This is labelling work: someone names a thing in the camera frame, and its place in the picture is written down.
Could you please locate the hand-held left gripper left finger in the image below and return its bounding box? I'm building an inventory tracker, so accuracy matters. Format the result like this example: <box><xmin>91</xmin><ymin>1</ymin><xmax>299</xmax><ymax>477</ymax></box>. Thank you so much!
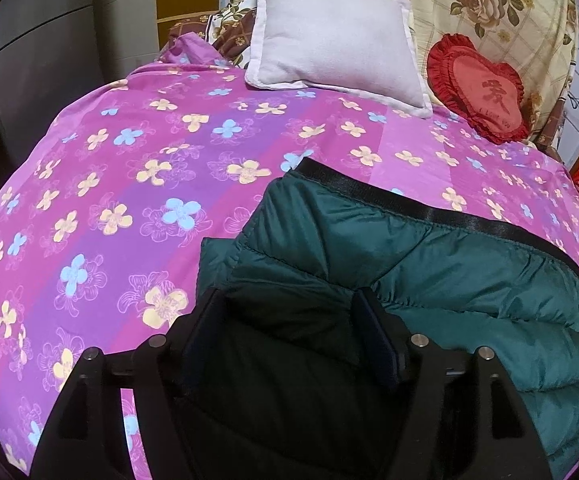
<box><xmin>30</xmin><ymin>287</ymin><xmax>226</xmax><ymax>480</ymax></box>

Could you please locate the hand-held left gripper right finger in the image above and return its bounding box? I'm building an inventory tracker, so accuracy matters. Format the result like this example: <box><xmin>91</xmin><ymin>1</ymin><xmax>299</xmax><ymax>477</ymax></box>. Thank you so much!
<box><xmin>352</xmin><ymin>287</ymin><xmax>553</xmax><ymax>480</ymax></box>

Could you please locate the dark green puffer jacket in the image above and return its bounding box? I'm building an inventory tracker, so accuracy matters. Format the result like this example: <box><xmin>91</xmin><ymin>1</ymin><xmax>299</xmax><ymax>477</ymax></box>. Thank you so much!
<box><xmin>190</xmin><ymin>156</ymin><xmax>579</xmax><ymax>480</ymax></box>

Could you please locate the pink floral bed sheet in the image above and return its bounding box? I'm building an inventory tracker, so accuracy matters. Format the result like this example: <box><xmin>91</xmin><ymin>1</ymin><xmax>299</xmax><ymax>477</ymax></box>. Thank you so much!
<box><xmin>0</xmin><ymin>32</ymin><xmax>579</xmax><ymax>480</ymax></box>

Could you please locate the red heart-shaped cushion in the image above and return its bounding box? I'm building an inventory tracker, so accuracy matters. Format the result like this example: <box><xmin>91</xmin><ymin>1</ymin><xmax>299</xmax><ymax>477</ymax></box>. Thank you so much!
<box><xmin>427</xmin><ymin>33</ymin><xmax>530</xmax><ymax>146</ymax></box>

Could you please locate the brown patterned quilt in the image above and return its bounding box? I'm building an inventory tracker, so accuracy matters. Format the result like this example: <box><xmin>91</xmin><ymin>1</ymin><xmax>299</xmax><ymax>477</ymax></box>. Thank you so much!
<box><xmin>167</xmin><ymin>0</ymin><xmax>346</xmax><ymax>70</ymax></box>

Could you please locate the white square pillow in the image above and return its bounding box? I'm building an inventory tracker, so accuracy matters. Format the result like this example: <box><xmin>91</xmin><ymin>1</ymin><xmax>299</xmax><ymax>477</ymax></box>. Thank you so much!
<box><xmin>244</xmin><ymin>0</ymin><xmax>434</xmax><ymax>120</ymax></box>

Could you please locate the grey cabinet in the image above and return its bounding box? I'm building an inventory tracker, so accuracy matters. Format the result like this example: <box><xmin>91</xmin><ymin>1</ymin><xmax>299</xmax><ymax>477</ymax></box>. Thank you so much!
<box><xmin>0</xmin><ymin>0</ymin><xmax>111</xmax><ymax>147</ymax></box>

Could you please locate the white cabinet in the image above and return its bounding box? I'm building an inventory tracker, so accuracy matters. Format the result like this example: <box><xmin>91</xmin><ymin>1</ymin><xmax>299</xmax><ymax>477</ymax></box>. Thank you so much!
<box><xmin>92</xmin><ymin>0</ymin><xmax>163</xmax><ymax>82</ymax></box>

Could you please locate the beige rose-print quilt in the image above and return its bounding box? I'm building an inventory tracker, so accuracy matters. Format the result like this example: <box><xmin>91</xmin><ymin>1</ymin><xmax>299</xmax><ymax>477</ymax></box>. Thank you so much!
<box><xmin>344</xmin><ymin>0</ymin><xmax>579</xmax><ymax>157</ymax></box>

